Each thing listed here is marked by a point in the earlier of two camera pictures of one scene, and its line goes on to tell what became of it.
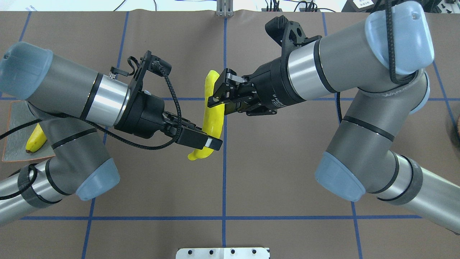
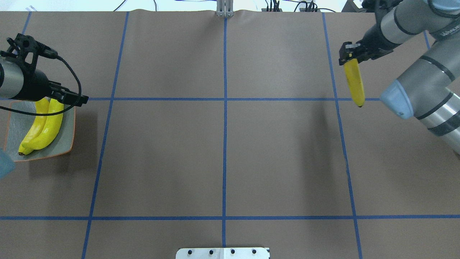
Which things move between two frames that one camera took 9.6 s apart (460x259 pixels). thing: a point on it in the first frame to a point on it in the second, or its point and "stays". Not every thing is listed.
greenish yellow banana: (214, 118) to (52, 128)
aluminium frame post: (225, 8) stays
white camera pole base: (223, 253) stays
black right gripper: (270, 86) to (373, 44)
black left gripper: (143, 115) to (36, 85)
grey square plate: (16, 142) stays
